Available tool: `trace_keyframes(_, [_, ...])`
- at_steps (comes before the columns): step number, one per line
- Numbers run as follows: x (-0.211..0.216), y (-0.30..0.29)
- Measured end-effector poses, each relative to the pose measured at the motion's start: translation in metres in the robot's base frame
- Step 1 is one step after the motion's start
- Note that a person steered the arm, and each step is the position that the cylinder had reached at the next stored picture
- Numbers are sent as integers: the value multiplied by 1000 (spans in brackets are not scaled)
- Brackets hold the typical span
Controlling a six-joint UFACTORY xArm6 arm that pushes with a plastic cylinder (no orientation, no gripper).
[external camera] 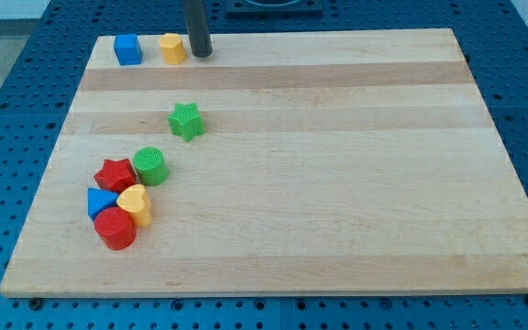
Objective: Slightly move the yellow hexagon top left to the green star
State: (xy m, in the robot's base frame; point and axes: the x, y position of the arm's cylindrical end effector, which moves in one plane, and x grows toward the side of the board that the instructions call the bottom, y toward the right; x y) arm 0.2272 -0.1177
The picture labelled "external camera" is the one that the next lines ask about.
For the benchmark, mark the red star block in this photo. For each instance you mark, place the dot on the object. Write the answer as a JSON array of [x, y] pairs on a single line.
[[115, 175]]

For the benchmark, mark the wooden board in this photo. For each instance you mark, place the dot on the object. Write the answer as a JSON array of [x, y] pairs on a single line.
[[332, 163]]

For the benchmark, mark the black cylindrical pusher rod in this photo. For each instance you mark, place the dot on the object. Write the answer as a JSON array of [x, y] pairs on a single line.
[[194, 12]]

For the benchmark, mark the blue cube block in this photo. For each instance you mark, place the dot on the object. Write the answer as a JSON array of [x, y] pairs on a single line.
[[127, 49]]

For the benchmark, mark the yellow heart block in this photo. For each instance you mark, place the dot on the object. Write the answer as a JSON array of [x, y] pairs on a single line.
[[136, 202]]

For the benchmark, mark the yellow hexagon block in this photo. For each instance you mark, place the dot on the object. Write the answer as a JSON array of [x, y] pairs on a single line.
[[172, 49]]

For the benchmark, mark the green star block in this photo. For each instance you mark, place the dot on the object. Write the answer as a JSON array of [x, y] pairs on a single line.
[[186, 122]]

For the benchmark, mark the green cylinder block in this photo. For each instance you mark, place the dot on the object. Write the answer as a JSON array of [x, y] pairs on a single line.
[[150, 166]]

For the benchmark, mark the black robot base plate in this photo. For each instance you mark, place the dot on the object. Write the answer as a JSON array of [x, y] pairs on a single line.
[[273, 6]]

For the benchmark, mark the red cylinder block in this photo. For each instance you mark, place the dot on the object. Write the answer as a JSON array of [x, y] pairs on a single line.
[[114, 226]]

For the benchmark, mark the blue triangle block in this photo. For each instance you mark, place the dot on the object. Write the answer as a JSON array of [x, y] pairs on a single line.
[[98, 200]]

